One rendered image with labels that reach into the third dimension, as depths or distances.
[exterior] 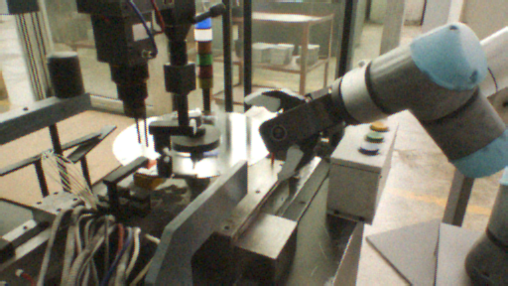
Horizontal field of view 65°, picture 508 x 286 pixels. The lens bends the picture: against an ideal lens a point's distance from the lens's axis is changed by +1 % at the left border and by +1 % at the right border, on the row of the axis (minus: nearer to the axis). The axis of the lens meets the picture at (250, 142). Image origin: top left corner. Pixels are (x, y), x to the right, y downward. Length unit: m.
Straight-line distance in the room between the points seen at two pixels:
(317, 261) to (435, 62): 0.49
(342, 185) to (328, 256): 0.17
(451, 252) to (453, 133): 0.45
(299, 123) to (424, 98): 0.16
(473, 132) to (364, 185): 0.41
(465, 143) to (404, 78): 0.11
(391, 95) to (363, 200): 0.45
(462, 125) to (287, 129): 0.21
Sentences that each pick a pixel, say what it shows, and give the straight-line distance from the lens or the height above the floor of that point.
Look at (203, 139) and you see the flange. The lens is 0.80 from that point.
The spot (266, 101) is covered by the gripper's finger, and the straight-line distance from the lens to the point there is 0.63.
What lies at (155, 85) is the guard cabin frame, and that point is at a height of 0.88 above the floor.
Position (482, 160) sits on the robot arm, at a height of 1.07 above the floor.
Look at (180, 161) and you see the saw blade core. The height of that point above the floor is 0.95.
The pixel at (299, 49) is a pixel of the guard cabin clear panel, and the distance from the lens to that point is 1.17.
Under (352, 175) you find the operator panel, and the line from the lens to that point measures 0.88.
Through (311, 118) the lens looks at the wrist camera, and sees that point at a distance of 0.54.
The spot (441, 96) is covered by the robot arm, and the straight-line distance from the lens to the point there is 0.49.
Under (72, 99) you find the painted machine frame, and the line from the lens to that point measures 0.85.
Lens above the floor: 1.29
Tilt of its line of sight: 25 degrees down
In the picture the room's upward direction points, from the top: straight up
